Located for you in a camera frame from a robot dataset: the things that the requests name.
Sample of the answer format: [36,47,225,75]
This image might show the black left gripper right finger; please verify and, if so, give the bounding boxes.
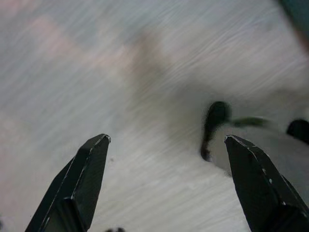
[224,134,309,232]

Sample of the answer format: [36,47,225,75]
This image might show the teal upholstered bed frame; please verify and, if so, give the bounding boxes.
[277,0,309,51]

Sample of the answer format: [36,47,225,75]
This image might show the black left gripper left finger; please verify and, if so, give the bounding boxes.
[25,133,112,232]

